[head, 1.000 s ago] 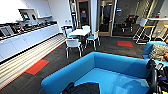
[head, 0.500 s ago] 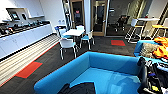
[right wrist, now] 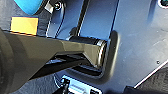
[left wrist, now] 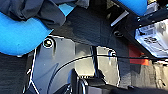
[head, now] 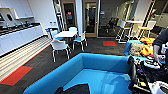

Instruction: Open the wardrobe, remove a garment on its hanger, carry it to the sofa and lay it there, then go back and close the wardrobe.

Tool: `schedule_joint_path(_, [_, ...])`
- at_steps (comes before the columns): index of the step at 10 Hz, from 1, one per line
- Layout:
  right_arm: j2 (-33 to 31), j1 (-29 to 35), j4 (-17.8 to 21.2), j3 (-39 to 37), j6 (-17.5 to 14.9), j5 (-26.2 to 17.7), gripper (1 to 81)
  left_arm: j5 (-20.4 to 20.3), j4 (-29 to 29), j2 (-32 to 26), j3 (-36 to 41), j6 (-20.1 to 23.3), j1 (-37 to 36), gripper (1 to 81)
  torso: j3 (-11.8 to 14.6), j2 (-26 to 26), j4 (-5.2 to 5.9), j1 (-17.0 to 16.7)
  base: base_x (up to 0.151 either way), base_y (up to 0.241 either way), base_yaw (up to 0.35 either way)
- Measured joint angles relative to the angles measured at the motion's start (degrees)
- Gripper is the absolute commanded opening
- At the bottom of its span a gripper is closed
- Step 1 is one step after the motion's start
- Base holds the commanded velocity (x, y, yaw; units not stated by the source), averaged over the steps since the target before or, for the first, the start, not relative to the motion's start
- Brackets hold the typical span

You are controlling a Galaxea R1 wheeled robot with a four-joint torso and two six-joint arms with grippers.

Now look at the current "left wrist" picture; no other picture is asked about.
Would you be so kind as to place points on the thick grey robot limb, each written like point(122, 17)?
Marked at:
point(96, 85)

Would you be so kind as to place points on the black cart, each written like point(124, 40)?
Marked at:
point(133, 25)

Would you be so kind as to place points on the large blue sofa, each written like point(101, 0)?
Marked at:
point(20, 36)

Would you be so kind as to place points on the white box on cart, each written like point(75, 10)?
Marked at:
point(153, 38)

